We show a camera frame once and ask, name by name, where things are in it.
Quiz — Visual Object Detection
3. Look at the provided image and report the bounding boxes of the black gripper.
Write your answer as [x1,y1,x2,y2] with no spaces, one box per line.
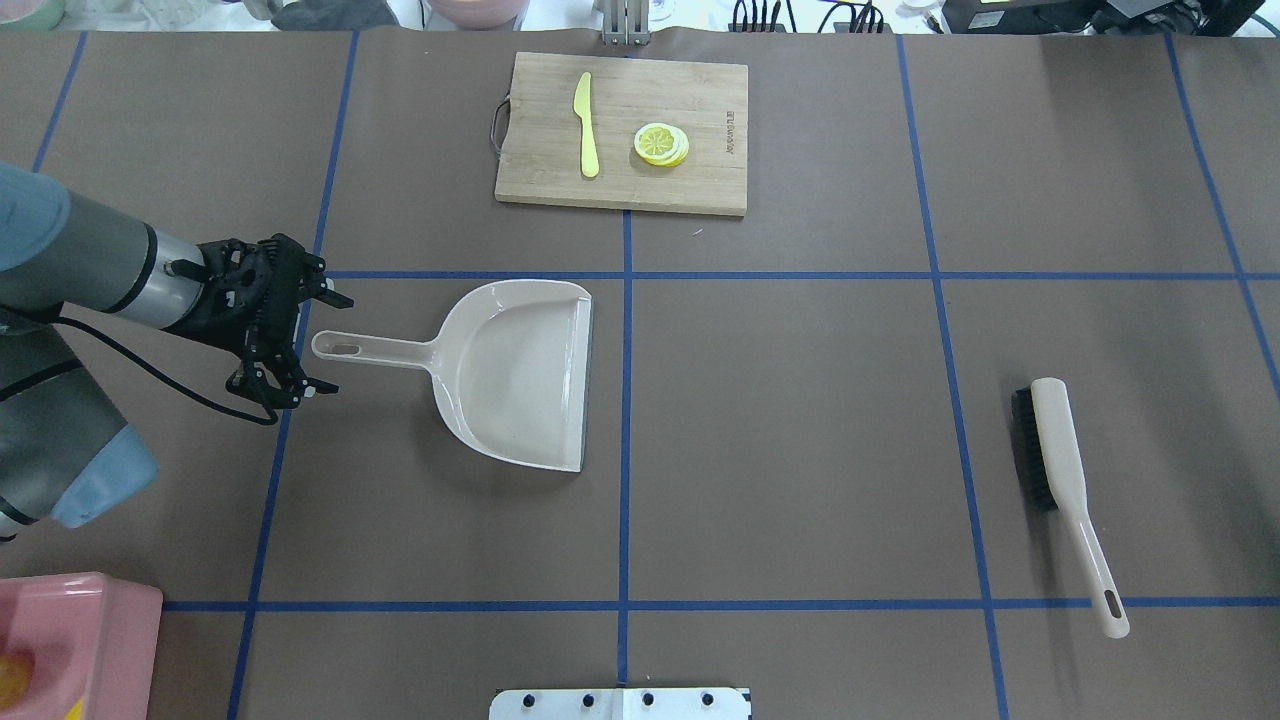
[170,234,355,410]

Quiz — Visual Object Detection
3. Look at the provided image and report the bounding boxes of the beige plastic dustpan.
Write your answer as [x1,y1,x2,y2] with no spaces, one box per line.
[311,279,594,473]

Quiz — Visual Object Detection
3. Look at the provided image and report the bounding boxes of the yellow toy corn cob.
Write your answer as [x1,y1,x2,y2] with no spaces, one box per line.
[63,698,84,720]

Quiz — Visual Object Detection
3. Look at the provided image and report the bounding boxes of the wooden hand brush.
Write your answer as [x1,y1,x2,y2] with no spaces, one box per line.
[1010,377,1132,639]

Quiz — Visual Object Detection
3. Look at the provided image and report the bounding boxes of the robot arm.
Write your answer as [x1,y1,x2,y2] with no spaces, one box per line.
[1,164,355,543]

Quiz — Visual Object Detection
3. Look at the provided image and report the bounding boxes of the pink plastic bin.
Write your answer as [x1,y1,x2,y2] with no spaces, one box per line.
[1,571,163,719]

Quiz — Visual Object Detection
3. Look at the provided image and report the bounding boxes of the wooden cutting board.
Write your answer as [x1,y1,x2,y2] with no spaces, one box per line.
[494,51,750,217]

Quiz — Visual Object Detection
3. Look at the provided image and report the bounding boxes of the dark grey cloth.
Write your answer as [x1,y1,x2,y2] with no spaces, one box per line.
[271,0,399,31]

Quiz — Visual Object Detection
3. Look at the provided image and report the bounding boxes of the yellow toy knife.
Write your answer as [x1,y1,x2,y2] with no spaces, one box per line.
[572,70,600,179]

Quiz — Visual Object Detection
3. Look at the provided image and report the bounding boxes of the pink bowl with ice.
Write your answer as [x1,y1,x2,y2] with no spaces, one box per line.
[426,0,530,29]

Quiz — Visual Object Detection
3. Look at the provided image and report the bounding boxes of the yellow lemon half toy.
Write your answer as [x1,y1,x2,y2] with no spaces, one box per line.
[632,122,691,167]

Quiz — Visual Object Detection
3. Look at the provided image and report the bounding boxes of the black monitor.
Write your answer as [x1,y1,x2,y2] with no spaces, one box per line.
[941,1,1265,37]

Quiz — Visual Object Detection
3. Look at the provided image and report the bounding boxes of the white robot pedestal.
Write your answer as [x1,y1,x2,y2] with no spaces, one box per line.
[488,687,753,719]

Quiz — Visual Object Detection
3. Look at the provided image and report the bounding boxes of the aluminium frame post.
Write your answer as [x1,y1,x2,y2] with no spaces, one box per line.
[591,0,652,47]

